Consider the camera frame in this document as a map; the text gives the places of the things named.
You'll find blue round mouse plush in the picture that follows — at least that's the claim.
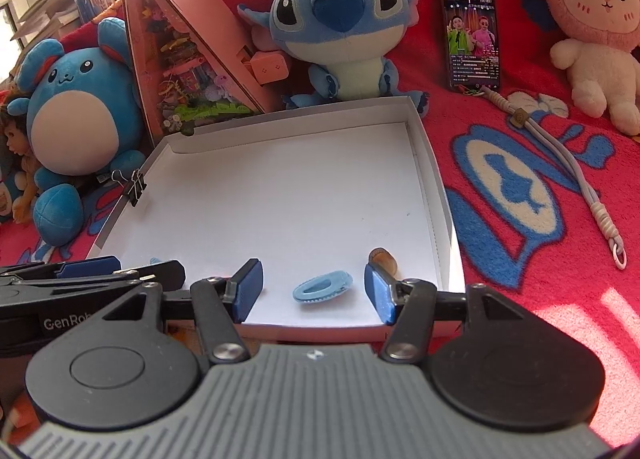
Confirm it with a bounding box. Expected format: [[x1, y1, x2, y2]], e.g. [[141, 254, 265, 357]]
[[8, 17, 145, 247]]

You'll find smartphone with lit screen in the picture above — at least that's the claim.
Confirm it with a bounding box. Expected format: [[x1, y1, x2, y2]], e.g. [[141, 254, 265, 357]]
[[442, 0, 500, 93]]

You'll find small black binder clip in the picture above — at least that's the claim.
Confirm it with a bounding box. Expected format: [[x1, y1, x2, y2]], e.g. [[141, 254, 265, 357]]
[[111, 169, 146, 207]]

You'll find brown haired doll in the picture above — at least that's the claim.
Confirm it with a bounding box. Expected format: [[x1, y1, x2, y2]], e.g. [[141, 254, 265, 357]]
[[1, 89, 41, 224]]

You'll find brown acorn nut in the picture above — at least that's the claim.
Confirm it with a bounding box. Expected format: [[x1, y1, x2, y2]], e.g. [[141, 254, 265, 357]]
[[369, 247, 398, 276]]

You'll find white cardboard box tray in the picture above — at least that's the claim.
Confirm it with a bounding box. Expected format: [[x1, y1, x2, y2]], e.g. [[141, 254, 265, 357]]
[[90, 97, 465, 342]]

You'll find blue Stitch plush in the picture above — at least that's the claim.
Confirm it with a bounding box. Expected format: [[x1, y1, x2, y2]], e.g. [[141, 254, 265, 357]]
[[238, 0, 430, 116]]

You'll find pink bunny plush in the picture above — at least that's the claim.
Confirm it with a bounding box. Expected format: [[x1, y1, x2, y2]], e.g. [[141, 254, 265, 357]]
[[547, 0, 639, 136]]

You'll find pink red cartoon blanket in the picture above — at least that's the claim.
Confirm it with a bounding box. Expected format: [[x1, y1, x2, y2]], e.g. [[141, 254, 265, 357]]
[[0, 0, 640, 449]]

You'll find grey phone lanyard strap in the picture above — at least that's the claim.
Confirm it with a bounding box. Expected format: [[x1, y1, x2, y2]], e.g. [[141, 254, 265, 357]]
[[479, 84, 628, 271]]

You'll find Doraemon plush toy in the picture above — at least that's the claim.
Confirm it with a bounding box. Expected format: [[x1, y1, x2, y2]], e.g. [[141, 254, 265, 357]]
[[0, 158, 18, 223]]

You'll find pink triangular toy house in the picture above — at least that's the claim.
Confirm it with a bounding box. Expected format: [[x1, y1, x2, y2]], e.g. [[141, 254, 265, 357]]
[[122, 0, 288, 143]]

